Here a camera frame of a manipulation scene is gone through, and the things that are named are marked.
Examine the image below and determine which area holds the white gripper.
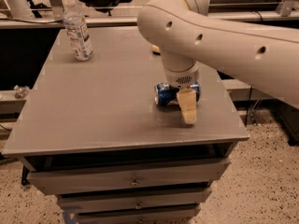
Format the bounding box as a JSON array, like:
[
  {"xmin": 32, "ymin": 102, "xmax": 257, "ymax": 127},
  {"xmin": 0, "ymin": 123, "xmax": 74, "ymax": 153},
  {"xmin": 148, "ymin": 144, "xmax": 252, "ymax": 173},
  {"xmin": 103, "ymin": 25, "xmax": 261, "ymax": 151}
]
[{"xmin": 164, "ymin": 63, "xmax": 199, "ymax": 124}]

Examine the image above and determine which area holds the blue pepsi can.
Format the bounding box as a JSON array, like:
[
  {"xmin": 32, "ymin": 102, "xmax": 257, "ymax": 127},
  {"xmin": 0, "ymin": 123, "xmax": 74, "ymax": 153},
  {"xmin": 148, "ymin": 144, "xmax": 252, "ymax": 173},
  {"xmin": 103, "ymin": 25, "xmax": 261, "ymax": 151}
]
[{"xmin": 154, "ymin": 82, "xmax": 200, "ymax": 106}]

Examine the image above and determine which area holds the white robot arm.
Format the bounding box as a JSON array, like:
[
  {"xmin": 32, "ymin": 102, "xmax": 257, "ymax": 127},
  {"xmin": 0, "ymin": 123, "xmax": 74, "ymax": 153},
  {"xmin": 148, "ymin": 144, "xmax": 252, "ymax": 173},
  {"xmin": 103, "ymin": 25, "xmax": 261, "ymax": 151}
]
[{"xmin": 137, "ymin": 0, "xmax": 299, "ymax": 124}]

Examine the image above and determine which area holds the yellow sponge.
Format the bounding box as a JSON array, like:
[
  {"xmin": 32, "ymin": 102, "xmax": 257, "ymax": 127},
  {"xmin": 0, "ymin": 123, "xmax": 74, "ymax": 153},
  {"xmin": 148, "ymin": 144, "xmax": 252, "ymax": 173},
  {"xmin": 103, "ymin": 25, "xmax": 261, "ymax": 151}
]
[{"xmin": 152, "ymin": 45, "xmax": 161, "ymax": 55}]

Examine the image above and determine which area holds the grey drawer cabinet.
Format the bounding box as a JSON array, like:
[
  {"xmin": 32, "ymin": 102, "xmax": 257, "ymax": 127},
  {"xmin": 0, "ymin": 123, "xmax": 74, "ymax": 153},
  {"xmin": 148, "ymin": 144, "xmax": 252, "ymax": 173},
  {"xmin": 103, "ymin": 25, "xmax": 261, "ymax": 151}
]
[{"xmin": 1, "ymin": 24, "xmax": 250, "ymax": 224}]

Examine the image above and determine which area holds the metal railing bar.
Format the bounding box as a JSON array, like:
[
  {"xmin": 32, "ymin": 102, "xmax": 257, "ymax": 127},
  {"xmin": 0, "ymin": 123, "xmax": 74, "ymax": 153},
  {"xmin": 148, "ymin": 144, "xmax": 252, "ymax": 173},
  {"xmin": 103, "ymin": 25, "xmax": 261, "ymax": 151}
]
[{"xmin": 0, "ymin": 10, "xmax": 299, "ymax": 29}]

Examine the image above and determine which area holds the middle grey drawer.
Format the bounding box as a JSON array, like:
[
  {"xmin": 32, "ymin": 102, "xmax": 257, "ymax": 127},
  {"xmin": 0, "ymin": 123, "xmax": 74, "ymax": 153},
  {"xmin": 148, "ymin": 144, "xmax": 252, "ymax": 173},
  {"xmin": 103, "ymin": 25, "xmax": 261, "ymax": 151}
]
[{"xmin": 58, "ymin": 188, "xmax": 211, "ymax": 214}]

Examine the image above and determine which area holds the grey drawer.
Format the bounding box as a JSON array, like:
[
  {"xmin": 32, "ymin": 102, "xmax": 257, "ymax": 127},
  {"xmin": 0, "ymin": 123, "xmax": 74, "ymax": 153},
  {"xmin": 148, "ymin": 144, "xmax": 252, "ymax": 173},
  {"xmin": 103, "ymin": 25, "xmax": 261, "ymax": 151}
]
[
  {"xmin": 58, "ymin": 188, "xmax": 211, "ymax": 214},
  {"xmin": 28, "ymin": 158, "xmax": 230, "ymax": 195},
  {"xmin": 76, "ymin": 204, "xmax": 199, "ymax": 224}
]

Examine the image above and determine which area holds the bottom grey drawer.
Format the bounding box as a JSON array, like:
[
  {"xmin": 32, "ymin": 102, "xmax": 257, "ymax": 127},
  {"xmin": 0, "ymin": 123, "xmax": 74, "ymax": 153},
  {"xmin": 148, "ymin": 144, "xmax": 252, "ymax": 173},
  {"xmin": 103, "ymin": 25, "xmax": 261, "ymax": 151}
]
[{"xmin": 76, "ymin": 204, "xmax": 199, "ymax": 224}]

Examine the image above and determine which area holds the clear plastic water bottle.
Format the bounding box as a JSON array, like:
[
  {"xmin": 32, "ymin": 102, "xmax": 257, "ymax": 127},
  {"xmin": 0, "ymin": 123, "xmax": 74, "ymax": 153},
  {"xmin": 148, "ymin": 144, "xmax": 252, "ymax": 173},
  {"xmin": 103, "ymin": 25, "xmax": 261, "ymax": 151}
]
[{"xmin": 64, "ymin": 0, "xmax": 93, "ymax": 61}]

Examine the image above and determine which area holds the top grey drawer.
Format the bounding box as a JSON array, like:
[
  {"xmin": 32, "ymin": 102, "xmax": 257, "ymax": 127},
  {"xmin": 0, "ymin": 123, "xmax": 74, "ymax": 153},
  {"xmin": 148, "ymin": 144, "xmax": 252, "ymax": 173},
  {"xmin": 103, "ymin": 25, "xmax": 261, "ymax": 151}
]
[{"xmin": 28, "ymin": 158, "xmax": 230, "ymax": 195}]

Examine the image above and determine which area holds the small crumpled shiny object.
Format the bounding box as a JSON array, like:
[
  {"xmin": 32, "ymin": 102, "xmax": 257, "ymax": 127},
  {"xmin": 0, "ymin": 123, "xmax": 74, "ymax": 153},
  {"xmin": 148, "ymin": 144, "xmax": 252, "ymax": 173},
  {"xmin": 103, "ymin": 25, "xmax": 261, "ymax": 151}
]
[{"xmin": 14, "ymin": 85, "xmax": 30, "ymax": 99}]

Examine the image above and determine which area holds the white pipe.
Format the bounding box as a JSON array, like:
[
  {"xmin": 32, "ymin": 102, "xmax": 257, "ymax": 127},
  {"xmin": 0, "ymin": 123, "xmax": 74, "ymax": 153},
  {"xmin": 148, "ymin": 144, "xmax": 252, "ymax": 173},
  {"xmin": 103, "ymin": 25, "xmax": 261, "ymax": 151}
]
[{"xmin": 7, "ymin": 0, "xmax": 33, "ymax": 19}]

